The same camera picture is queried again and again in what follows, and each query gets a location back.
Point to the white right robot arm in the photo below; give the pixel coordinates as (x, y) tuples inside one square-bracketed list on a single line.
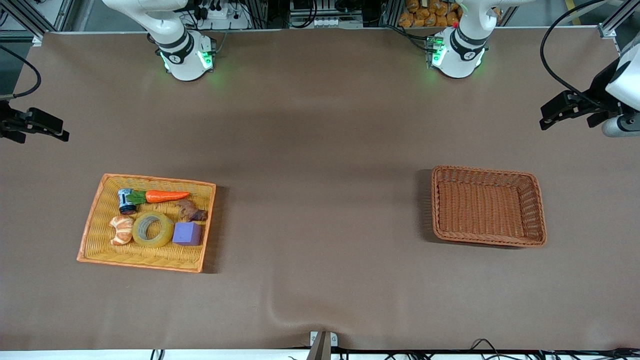
[(182, 60)]

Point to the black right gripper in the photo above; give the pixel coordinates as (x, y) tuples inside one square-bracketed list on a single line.
[(7, 121)]

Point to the brown wicker basket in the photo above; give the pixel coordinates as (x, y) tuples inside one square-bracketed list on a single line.
[(475, 210)]

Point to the brown table mat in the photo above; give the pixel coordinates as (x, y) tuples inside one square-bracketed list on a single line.
[(320, 125)]

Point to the small blue white can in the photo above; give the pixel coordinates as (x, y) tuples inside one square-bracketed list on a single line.
[(125, 201)]

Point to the toy croissant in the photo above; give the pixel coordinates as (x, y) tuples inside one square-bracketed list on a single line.
[(120, 232)]

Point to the white empty power strip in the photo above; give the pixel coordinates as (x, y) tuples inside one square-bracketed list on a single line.
[(337, 23)]

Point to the white power strip with plugs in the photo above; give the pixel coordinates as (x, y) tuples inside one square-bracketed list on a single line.
[(225, 20)]

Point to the purple cube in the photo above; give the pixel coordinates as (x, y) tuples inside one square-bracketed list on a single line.
[(187, 233)]

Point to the brown toy figure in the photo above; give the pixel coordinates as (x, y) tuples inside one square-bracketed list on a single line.
[(191, 213)]

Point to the orange toy carrot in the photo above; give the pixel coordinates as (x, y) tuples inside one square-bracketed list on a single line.
[(165, 196)]

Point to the yellow tape roll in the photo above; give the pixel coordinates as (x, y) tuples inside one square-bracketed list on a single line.
[(139, 238)]

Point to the aluminium frame post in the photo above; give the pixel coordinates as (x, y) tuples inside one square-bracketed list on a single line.
[(607, 30), (35, 22)]

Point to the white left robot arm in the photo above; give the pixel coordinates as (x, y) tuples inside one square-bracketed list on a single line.
[(457, 60)]

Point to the metal table edge bracket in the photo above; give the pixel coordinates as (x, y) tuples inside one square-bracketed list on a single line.
[(323, 345)]

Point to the bag of orange items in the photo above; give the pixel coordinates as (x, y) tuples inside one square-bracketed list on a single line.
[(425, 15)]

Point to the yellow wicker tray orange rim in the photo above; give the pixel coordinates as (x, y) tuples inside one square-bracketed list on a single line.
[(150, 255)]

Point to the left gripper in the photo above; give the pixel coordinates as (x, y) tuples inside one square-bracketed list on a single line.
[(599, 89)]

